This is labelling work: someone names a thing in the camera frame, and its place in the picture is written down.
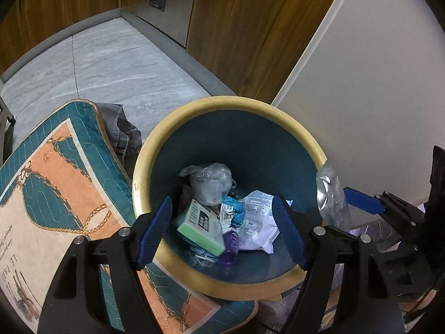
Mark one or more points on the grey cloth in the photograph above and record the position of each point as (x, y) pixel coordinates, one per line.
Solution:
(121, 128)

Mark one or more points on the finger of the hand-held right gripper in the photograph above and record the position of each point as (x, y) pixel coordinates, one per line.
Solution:
(363, 200)

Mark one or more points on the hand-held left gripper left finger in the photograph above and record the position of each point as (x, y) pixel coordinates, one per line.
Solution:
(154, 231)

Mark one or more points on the purple spray bottle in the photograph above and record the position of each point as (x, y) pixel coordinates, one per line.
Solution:
(229, 248)

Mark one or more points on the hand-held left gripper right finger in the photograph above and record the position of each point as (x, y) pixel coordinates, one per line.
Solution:
(290, 231)

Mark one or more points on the green and white box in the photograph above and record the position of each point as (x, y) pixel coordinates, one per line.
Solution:
(201, 226)

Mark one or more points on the clear plastic bag ball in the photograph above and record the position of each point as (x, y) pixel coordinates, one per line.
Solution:
(210, 184)

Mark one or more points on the wooden kitchen cabinets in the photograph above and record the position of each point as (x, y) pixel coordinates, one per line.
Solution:
(243, 24)

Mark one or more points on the silver blister pack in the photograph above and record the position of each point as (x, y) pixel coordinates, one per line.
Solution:
(330, 198)

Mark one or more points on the teal and cream quilted cloth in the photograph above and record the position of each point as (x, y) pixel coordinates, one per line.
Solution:
(52, 198)

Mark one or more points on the teal blue wrapper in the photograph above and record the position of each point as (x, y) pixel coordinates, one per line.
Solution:
(236, 210)

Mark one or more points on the white labelled pouch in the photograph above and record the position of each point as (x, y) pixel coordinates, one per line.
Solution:
(259, 228)

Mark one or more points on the yellow-rimmed teal waste bin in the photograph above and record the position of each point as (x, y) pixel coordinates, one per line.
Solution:
(250, 146)

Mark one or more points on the stainless built-in oven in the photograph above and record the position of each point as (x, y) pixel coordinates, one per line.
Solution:
(173, 7)

